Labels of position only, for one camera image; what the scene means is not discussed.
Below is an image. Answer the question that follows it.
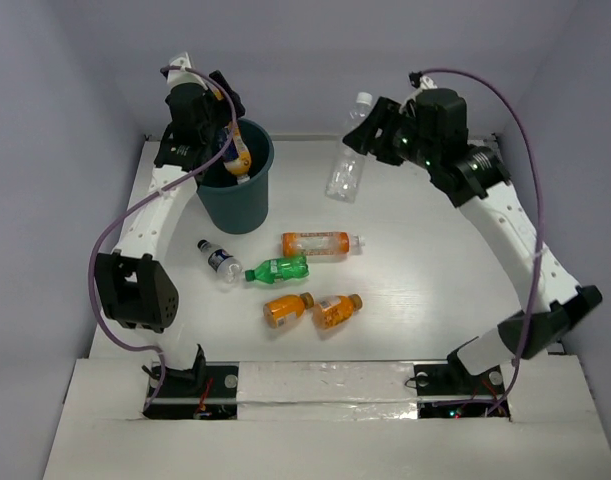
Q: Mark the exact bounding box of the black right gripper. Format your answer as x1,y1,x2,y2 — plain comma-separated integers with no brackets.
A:
343,95,439,171

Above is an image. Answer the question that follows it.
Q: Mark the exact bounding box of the orange blue label bottle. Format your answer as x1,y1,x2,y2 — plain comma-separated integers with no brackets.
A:
216,124,252,184

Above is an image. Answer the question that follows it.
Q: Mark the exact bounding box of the clear plastic bottle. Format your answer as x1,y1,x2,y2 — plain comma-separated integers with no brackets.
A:
325,92,373,203

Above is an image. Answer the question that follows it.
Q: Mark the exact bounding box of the long orange label bottle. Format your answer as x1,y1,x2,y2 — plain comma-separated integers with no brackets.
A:
281,231,365,257

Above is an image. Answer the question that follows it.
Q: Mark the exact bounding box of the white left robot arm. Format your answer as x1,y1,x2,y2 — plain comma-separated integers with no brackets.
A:
89,65,245,395

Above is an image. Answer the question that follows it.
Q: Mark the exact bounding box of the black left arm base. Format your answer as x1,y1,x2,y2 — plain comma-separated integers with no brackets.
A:
142,346,240,420

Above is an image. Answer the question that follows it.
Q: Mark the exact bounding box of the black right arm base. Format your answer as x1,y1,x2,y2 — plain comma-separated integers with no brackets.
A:
404,353,510,419

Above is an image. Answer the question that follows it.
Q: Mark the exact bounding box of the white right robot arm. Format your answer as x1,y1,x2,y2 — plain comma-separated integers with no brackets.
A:
342,88,602,392

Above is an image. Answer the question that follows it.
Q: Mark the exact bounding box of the dark teal plastic bin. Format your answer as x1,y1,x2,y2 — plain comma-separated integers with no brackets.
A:
197,119,274,234

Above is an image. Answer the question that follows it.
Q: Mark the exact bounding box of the small clear blue-label bottle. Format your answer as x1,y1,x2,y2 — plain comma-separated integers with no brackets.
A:
197,239,243,284

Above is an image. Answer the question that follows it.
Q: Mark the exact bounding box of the green plastic bottle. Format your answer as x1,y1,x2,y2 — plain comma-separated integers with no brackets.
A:
244,255,309,285

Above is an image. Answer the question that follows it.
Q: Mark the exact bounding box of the small orange patterned bottle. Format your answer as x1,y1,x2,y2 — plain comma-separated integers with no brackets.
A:
312,294,363,330

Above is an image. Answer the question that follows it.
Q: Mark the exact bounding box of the small orange juice bottle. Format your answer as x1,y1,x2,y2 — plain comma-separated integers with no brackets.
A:
263,292,314,329

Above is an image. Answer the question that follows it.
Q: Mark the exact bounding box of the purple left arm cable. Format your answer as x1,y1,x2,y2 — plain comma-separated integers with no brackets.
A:
87,67,239,411

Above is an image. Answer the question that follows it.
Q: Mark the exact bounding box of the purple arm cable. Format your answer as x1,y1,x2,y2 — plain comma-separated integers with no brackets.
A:
87,67,239,411
409,68,546,416

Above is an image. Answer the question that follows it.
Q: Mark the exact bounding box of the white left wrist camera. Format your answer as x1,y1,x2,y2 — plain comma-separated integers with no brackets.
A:
160,52,192,88

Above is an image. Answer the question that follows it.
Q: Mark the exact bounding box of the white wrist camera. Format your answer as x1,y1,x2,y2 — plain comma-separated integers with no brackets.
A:
160,52,192,88
408,72,438,99

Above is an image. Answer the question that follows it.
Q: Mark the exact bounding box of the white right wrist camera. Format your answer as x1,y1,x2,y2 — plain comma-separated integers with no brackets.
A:
408,72,438,99

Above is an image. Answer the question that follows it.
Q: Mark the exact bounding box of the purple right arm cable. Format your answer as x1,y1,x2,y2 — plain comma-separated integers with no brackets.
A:
409,68,546,416

